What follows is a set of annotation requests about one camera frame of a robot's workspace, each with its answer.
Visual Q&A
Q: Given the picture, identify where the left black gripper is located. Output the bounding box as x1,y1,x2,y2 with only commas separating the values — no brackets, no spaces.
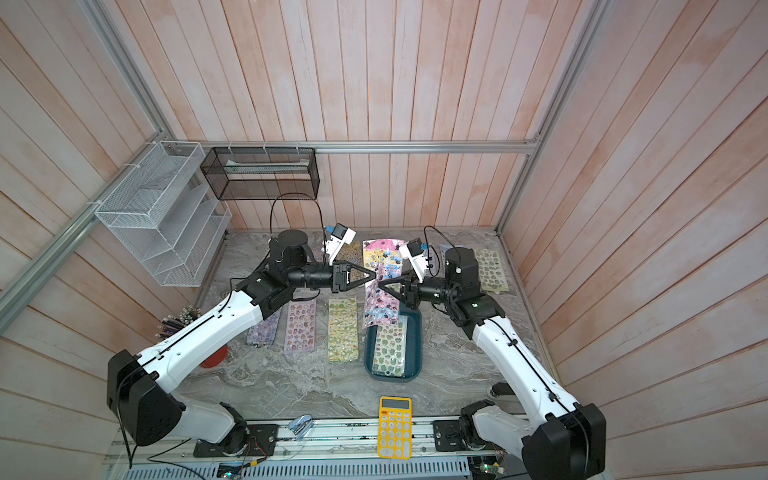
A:
288,258,377,294

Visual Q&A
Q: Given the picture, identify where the purple cartoon sticker sheet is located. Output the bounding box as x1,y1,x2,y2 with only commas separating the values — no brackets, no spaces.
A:
246,310,281,347

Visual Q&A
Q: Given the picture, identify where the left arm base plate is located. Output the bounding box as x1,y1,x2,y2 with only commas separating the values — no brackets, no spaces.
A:
193,423,279,458

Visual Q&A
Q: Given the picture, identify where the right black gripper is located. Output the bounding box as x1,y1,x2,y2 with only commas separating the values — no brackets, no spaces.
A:
382,272,461,315

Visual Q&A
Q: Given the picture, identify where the pencil holder with pencils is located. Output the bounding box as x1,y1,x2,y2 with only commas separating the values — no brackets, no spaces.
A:
155,305,228,369

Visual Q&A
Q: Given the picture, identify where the pink colourful character sticker sheet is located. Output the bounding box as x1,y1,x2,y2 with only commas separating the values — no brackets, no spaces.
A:
361,238,406,330

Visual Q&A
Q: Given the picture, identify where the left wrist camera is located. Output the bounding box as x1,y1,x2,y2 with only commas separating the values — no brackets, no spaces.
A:
323,223,356,264

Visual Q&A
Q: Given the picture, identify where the aluminium wall rail left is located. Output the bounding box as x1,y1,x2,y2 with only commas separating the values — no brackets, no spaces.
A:
1,131,169,333

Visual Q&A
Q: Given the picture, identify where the pale green animal sticker sheet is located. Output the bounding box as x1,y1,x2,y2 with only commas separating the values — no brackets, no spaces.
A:
372,315,407,377

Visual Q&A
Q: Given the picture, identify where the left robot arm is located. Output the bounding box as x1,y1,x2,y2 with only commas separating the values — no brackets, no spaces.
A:
107,224,375,456

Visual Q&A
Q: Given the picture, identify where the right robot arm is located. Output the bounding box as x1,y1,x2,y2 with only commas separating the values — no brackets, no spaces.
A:
379,240,607,479

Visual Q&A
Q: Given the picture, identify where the white wire mesh shelf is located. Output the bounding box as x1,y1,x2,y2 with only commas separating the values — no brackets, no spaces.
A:
96,141,232,287

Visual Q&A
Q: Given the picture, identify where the aluminium front rail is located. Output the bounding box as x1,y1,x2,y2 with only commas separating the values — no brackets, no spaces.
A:
104,412,601,464

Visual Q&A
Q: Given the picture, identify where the blue stapler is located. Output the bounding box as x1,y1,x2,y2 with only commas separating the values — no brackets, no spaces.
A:
288,414,315,441

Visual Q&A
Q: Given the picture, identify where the green circuit board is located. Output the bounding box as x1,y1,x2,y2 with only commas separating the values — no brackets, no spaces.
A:
469,456,505,480

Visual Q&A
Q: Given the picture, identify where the white vented cable duct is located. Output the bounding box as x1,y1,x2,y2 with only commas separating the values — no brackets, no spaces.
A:
115,456,472,479

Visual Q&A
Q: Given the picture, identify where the teal storage tray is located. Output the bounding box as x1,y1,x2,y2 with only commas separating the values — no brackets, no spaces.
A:
364,307,422,383

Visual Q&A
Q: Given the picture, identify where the yellow green animal sticker sheet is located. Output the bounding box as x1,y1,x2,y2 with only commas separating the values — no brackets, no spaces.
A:
327,299,359,363

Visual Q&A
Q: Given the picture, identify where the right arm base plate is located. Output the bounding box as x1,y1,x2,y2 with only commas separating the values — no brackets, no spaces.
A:
433,415,519,452

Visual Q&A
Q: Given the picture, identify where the black mesh basket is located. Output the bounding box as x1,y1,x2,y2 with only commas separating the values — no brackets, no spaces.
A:
201,146,320,201

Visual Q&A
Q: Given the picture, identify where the yellow calculator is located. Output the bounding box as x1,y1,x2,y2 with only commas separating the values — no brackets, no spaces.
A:
377,396,413,460

